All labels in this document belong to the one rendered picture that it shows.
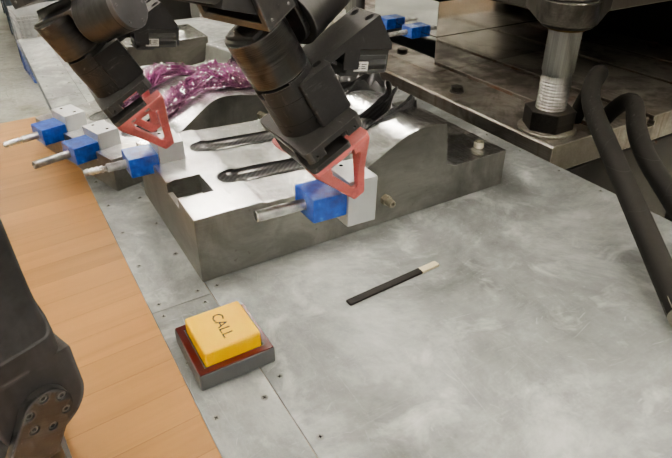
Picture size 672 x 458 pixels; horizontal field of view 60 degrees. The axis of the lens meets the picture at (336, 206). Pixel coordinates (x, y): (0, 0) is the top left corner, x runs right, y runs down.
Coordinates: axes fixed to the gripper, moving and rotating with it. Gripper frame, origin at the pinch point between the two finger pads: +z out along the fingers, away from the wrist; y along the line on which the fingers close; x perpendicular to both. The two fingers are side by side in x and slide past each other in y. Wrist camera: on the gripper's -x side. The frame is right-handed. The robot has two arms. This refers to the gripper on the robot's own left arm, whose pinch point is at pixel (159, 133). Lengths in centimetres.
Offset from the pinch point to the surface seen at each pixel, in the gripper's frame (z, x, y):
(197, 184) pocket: 5.5, 0.6, -7.5
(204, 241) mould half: 5.4, 4.2, -18.5
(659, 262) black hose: 29, -34, -48
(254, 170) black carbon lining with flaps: 8.6, -6.5, -9.0
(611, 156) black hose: 30, -46, -32
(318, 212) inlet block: 3.0, -7.3, -30.6
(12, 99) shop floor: 76, 58, 316
